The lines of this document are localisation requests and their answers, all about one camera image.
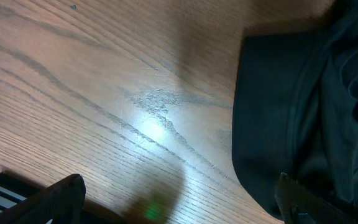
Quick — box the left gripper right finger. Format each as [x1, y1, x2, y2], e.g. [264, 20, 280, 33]
[275, 172, 358, 224]

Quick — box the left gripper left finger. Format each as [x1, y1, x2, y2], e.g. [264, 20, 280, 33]
[0, 174, 86, 224]

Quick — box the black t-shirt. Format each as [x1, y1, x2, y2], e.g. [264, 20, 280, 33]
[232, 1, 358, 219]

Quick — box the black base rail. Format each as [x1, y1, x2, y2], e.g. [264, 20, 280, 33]
[0, 172, 125, 224]

